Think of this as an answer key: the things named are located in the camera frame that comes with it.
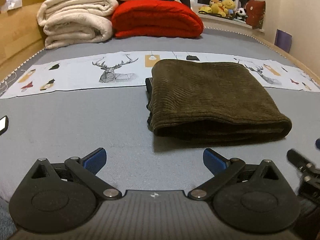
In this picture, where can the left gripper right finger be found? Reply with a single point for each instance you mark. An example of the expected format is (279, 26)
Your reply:
(247, 197)

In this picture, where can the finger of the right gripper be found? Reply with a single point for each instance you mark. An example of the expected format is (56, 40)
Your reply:
(309, 179)
(317, 143)

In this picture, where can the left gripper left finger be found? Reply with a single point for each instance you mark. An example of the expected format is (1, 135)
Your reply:
(62, 196)

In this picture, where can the brown corduroy pants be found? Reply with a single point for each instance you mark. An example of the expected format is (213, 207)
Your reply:
(214, 102)

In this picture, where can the black smartphone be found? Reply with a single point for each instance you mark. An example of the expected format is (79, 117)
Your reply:
(4, 124)

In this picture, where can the purple box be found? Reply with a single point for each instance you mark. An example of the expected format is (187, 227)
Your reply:
(283, 40)

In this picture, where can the dark red cushion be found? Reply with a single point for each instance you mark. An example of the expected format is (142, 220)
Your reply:
(255, 11)

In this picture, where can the panda plush toy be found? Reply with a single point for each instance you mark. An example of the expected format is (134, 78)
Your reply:
(241, 14)

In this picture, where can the yellow plush toy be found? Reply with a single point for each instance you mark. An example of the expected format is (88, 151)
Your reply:
(218, 8)

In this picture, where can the white folded blanket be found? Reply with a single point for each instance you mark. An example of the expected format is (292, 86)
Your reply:
(68, 22)

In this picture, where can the red folded blanket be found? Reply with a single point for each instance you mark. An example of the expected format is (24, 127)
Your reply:
(156, 18)

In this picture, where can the wooden bed frame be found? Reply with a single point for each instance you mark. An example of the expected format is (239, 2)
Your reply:
(21, 36)

